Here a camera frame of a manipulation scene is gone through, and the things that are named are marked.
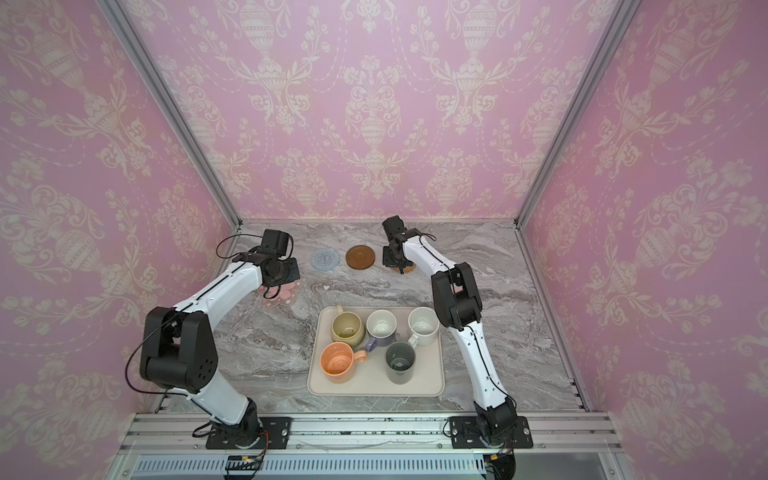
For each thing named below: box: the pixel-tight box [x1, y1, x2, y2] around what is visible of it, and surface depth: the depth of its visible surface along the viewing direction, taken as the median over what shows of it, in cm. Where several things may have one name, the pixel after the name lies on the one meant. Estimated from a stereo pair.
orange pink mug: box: [320, 341, 368, 384], surface depth 83 cm
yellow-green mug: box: [331, 305, 365, 346], surface depth 87 cm
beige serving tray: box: [307, 306, 445, 397], surface depth 85 cm
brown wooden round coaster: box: [345, 245, 376, 270], surface depth 111 cm
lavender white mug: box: [366, 309, 398, 352], surface depth 87 cm
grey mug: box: [386, 341, 416, 385], surface depth 81 cm
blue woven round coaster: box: [311, 248, 341, 271], surface depth 111 cm
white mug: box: [408, 306, 440, 347], surface depth 87 cm
